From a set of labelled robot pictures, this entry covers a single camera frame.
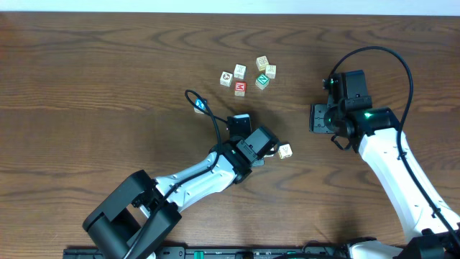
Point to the plain wooden block top right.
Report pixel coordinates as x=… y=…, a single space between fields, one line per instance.
x=270 y=71

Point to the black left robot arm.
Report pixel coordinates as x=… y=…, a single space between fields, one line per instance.
x=140 y=213

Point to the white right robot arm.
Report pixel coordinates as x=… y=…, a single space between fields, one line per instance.
x=430 y=226

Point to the plain wooden block upper middle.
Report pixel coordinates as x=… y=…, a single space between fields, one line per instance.
x=240 y=71

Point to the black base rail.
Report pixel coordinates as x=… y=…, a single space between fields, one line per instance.
x=178 y=252

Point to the plain wooden block placed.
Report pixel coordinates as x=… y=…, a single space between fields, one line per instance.
x=285 y=151

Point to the green N wooden block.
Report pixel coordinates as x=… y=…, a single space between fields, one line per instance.
x=262 y=81

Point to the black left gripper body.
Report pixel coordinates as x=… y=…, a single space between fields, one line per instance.
x=268 y=153

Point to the yellow-print wooden block top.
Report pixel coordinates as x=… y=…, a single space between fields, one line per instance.
x=262 y=62

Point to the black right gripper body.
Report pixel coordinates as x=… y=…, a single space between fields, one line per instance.
x=325 y=119

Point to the wooden block with round picture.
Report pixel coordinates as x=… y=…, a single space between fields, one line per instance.
x=226 y=79

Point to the blue X wooden block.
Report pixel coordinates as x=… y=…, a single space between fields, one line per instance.
x=199 y=107

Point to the red M wooden block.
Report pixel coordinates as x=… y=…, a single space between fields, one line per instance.
x=240 y=88

